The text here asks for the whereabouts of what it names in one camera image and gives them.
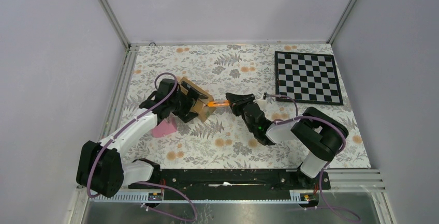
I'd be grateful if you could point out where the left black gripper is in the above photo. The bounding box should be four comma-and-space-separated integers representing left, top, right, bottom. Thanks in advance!
169, 82, 208, 122

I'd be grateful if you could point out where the orange black utility knife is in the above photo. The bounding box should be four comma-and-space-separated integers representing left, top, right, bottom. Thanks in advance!
207, 100, 230, 108

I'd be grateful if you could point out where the brown cardboard express box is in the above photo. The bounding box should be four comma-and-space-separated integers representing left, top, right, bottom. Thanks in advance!
179, 77, 217, 123

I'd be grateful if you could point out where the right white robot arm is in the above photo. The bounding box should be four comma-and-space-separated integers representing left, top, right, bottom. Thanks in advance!
225, 93, 349, 189

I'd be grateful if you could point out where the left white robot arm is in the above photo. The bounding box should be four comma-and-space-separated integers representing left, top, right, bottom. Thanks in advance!
76, 78, 209, 198

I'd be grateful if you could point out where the pink plastic bag package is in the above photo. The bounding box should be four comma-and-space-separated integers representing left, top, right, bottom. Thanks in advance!
151, 118, 177, 138

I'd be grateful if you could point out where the black white chessboard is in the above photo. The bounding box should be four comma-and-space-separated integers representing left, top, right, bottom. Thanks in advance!
274, 51, 344, 106

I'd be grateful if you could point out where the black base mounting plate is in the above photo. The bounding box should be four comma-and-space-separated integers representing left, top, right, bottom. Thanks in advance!
128, 168, 331, 201

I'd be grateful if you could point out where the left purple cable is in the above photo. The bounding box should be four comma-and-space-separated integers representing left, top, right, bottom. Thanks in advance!
86, 72, 199, 222

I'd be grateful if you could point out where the grey slotted cable duct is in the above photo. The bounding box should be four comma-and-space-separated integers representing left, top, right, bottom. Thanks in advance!
92, 189, 308, 204

